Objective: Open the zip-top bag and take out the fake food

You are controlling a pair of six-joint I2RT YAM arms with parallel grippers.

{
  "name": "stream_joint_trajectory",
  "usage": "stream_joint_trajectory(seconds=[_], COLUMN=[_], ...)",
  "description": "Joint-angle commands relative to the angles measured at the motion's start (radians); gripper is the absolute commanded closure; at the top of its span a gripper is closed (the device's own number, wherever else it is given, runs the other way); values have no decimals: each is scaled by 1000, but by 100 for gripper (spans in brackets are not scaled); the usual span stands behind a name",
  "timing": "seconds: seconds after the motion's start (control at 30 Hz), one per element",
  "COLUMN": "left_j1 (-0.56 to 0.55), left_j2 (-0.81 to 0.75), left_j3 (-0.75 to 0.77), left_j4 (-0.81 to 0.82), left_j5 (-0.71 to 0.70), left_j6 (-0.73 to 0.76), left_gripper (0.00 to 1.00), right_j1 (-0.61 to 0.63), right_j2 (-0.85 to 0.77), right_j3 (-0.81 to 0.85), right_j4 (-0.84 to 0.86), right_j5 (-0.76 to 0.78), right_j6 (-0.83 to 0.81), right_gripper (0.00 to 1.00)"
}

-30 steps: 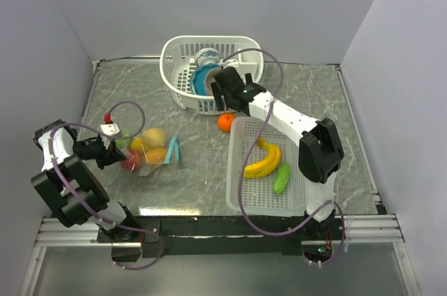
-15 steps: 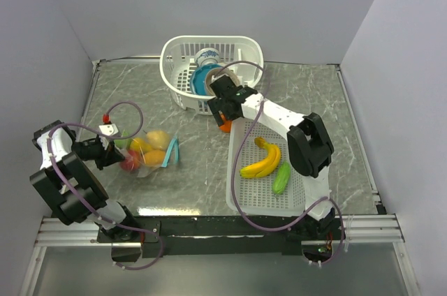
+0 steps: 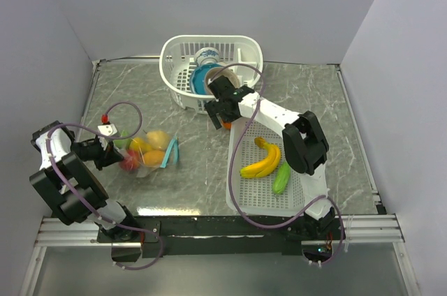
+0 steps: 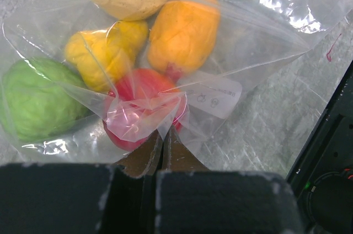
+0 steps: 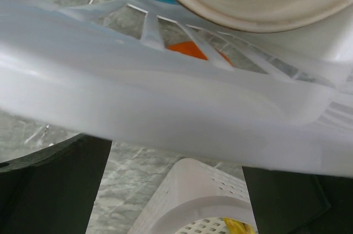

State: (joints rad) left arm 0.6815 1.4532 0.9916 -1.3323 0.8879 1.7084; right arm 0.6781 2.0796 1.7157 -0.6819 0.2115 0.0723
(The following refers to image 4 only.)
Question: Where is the yellow orange fake mango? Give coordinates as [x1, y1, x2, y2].
[147, 0, 220, 82]

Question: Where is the green fake vegetable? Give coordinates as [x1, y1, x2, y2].
[1, 57, 89, 142]

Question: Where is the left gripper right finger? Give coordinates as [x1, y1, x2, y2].
[162, 125, 208, 172]

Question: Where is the red fake apple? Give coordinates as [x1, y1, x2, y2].
[103, 68, 188, 151]

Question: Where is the yellow fake pepper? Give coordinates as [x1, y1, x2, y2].
[65, 20, 149, 93]

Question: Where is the clear zip top bag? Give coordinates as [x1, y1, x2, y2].
[1, 0, 352, 163]

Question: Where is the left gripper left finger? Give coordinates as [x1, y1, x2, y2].
[116, 130, 163, 178]

